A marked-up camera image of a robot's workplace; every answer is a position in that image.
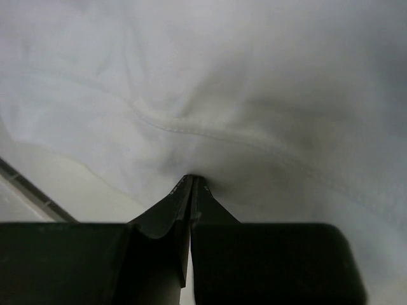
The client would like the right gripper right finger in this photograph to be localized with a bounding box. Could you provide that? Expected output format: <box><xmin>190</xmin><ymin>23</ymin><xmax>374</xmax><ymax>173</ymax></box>
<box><xmin>191</xmin><ymin>177</ymin><xmax>368</xmax><ymax>304</ymax></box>

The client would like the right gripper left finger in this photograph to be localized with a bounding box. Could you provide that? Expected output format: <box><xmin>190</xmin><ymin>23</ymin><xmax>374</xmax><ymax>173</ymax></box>
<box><xmin>1</xmin><ymin>175</ymin><xmax>193</xmax><ymax>304</ymax></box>

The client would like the white skirt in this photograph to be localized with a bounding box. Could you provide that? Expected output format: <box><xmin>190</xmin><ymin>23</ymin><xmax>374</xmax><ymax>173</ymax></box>
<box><xmin>1</xmin><ymin>1</ymin><xmax>406</xmax><ymax>304</ymax></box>

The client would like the aluminium table rail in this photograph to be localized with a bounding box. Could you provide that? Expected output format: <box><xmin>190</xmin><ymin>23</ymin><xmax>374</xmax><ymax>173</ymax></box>
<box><xmin>1</xmin><ymin>158</ymin><xmax>78</xmax><ymax>223</ymax></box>

